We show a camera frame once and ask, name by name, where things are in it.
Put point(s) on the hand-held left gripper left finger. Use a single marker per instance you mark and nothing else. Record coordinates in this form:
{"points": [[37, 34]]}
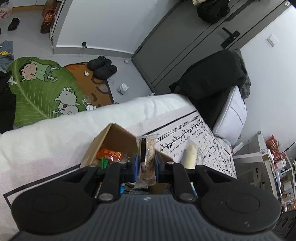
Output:
{"points": [[135, 166]]}

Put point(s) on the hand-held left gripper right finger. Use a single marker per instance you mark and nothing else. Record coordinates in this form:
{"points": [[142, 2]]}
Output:
{"points": [[158, 168]]}

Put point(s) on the clear brown cake packet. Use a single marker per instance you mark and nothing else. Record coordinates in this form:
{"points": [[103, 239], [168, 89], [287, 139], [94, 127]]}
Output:
{"points": [[148, 150]]}

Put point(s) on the orange snack packet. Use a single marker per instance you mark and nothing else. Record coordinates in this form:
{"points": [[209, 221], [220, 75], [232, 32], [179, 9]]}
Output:
{"points": [[109, 154]]}

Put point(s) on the cardboard box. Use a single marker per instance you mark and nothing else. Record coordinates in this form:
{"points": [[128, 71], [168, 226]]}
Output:
{"points": [[120, 139]]}

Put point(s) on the pale yellow snack packet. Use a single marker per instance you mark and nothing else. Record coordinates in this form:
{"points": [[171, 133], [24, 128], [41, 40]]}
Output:
{"points": [[190, 154]]}

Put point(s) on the blue snack packet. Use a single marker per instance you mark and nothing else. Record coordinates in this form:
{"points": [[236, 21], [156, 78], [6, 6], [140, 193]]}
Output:
{"points": [[124, 189]]}

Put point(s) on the green snack packet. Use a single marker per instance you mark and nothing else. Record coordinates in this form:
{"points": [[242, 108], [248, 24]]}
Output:
{"points": [[104, 162]]}

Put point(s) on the printed white blanket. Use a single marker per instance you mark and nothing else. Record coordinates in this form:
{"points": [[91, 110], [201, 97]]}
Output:
{"points": [[203, 139]]}

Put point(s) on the white bed sheet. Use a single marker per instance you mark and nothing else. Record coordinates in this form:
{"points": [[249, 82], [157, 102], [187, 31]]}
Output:
{"points": [[69, 129]]}

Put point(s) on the small white box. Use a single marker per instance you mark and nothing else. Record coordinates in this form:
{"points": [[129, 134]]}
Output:
{"points": [[123, 88]]}

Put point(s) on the grey pillow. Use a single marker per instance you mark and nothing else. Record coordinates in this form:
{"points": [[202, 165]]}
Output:
{"points": [[233, 111]]}

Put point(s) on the black clothing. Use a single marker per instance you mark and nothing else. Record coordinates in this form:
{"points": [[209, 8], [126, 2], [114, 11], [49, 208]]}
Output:
{"points": [[208, 83]]}

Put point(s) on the black slipper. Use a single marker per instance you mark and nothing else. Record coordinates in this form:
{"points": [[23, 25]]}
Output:
{"points": [[98, 62], [105, 70]]}

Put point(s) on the white bedside shelf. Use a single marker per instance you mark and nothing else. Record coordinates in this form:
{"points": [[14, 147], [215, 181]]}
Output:
{"points": [[261, 157]]}

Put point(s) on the crumpled white paper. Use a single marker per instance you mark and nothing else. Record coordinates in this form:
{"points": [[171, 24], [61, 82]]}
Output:
{"points": [[86, 73]]}

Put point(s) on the leaf-shaped cartoon rug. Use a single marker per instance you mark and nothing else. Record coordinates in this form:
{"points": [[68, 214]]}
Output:
{"points": [[41, 92]]}

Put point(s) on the grey knit scarf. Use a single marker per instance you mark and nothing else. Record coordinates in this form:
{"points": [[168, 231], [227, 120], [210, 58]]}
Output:
{"points": [[245, 78]]}

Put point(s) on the black door stopper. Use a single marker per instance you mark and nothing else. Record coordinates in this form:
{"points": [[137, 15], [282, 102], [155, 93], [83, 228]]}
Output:
{"points": [[84, 44]]}

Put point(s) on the black garment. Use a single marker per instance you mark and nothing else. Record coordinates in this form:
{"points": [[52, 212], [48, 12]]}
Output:
{"points": [[7, 104]]}

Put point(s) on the white door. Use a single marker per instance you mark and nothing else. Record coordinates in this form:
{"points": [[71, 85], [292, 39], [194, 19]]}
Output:
{"points": [[104, 23]]}

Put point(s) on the black bag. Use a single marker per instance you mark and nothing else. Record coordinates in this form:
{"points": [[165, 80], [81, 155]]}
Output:
{"points": [[212, 10]]}

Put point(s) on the blue jeans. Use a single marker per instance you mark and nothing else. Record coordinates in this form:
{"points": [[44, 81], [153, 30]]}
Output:
{"points": [[5, 58]]}

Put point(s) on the red orange gift bag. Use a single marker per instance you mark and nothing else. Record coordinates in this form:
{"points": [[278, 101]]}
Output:
{"points": [[47, 20]]}

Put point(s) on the black shoe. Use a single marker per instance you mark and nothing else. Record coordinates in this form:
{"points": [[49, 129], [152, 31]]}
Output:
{"points": [[13, 24]]}

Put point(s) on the white light switch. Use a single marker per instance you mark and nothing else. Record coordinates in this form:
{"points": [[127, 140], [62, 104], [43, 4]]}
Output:
{"points": [[272, 40]]}

